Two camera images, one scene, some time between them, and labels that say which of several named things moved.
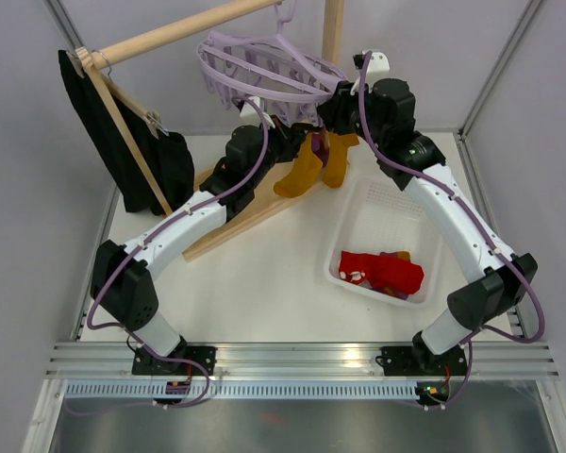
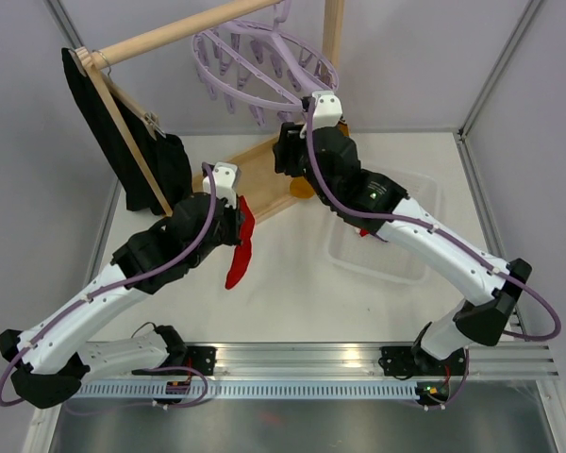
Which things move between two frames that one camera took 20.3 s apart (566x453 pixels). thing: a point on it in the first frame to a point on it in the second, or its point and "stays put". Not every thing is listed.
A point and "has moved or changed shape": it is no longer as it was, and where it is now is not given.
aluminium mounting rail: (85, 360) stays put
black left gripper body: (279, 148) to (228, 233)
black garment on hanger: (166, 157) stays put
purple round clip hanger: (290, 82) has moved or changed shape
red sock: (391, 273) to (242, 257)
